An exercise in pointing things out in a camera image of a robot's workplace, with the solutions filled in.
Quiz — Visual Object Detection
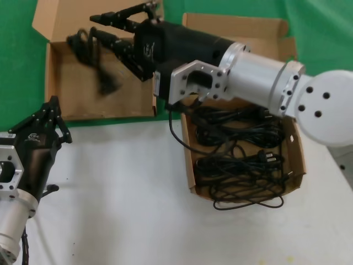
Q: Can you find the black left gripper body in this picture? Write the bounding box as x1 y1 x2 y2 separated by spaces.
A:
0 124 61 201

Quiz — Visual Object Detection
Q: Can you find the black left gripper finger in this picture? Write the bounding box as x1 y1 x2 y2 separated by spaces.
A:
8 95 56 134
51 96 73 145

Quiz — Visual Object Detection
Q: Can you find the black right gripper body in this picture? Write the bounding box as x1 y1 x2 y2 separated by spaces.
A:
133 20 236 83

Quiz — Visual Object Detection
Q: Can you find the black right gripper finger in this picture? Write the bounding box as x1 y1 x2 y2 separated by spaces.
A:
89 1 163 35
89 26 154 83

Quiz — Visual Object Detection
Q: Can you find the black power cord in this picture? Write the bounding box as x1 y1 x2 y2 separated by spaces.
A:
194 123 282 149
66 27 122 97
194 149 286 211
191 106 280 131

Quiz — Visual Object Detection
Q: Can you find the cardboard box with intact lid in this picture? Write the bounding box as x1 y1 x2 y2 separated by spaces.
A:
31 0 165 122

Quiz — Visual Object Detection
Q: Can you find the cardboard box with torn lid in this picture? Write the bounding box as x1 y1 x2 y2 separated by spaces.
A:
180 12 307 204

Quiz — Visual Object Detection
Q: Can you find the green table cloth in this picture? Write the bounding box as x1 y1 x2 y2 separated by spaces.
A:
0 0 353 130

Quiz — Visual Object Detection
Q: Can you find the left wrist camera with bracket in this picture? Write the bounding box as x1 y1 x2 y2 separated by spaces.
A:
0 145 24 198

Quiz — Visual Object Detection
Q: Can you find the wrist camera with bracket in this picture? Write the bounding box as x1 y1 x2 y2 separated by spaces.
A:
0 145 24 198
153 60 231 111

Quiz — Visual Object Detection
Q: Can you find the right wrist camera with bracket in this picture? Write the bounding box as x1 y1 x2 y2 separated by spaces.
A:
153 60 231 111

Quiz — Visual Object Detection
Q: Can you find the black left wrist cable plug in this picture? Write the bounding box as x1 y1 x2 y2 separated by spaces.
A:
41 183 60 198

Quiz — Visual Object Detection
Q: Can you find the black coiled power cord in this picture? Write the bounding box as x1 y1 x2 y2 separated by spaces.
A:
191 106 280 131
194 123 282 149
194 149 286 211

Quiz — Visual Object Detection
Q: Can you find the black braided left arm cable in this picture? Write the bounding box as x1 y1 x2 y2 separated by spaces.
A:
20 226 31 265

